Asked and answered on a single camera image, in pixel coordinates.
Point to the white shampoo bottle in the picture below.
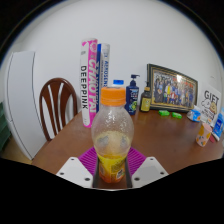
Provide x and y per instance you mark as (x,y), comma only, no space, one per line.
(118,83)

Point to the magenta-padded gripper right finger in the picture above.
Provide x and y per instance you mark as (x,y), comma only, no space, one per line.
(148,170)

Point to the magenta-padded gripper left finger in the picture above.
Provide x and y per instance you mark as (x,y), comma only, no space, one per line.
(75,170)

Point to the blue detergent jug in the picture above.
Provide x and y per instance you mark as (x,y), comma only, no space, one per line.
(219,125)

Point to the pink and white tall tube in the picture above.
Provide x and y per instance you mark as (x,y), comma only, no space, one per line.
(90,83)

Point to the orange-capped juice bottle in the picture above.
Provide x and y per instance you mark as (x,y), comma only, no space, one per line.
(112,133)

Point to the blue and white tall tube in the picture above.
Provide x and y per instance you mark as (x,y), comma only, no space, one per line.
(105,73)

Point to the framed group photo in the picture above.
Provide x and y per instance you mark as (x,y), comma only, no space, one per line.
(171,88)

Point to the white leaning board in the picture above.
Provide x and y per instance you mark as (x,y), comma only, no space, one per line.
(23,100)

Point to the flat round red coaster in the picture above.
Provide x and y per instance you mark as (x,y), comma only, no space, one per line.
(212,139)

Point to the dark wooden chair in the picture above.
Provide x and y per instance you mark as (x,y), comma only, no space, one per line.
(58,83)

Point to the small green box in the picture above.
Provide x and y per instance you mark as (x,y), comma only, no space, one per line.
(164,113)
(176,115)

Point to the dark blue pump bottle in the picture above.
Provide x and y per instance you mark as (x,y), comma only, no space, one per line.
(132,98)

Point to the white printed paper gift bag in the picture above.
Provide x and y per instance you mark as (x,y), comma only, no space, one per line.
(210,103)

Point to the small dark yellow-labelled bottle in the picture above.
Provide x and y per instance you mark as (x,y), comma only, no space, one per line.
(145,101)

